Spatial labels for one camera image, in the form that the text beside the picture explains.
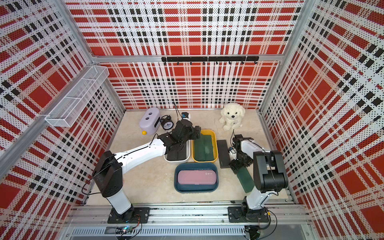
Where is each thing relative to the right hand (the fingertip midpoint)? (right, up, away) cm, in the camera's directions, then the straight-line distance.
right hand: (245, 167), depth 88 cm
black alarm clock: (-51, +28, +16) cm, 60 cm away
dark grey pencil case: (-42, +7, +2) cm, 43 cm away
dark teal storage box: (-30, -10, -7) cm, 32 cm away
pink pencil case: (-29, -5, -2) cm, 29 cm away
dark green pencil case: (-26, +11, +6) cm, 28 cm away
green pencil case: (0, -6, -3) cm, 7 cm away
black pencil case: (-13, +8, +3) cm, 15 cm away
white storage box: (-35, +10, +2) cm, 36 cm away
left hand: (-29, +24, -3) cm, 37 cm away
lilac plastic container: (-61, +28, +13) cm, 69 cm away
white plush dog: (-7, +31, +7) cm, 33 cm away
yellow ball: (-66, +20, +13) cm, 70 cm away
